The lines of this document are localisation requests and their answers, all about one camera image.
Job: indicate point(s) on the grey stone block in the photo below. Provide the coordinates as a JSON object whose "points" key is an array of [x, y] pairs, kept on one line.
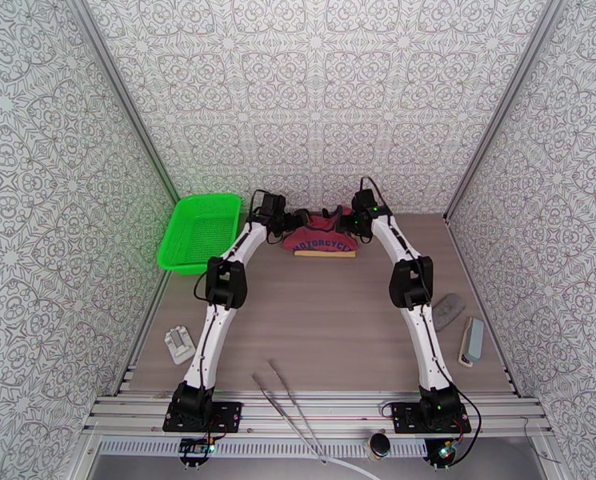
{"points": [[448, 312]]}

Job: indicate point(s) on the red shirt with dark trim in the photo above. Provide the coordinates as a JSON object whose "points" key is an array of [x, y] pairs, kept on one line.
{"points": [[322, 238]]}

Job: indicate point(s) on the green plastic basket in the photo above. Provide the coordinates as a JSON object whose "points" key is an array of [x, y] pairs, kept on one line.
{"points": [[202, 233]]}

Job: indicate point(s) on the white plastic holder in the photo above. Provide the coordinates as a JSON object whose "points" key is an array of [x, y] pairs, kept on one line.
{"points": [[180, 346]]}

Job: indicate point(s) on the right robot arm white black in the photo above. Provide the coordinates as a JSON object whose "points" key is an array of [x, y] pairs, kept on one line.
{"points": [[427, 343]]}

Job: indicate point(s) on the long metal tweezers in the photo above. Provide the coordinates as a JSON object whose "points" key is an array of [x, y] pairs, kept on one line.
{"points": [[297, 418]]}

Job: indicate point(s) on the black round button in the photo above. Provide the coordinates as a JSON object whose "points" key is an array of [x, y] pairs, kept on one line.
{"points": [[379, 446]]}

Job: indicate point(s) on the aluminium rail along arm bases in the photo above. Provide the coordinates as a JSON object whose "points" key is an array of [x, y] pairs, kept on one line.
{"points": [[337, 413]]}

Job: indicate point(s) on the aluminium frame post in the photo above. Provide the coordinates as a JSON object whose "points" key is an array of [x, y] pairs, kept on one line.
{"points": [[507, 93], [122, 93]]}

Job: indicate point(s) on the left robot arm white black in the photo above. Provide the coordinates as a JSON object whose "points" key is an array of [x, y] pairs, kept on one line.
{"points": [[212, 338]]}

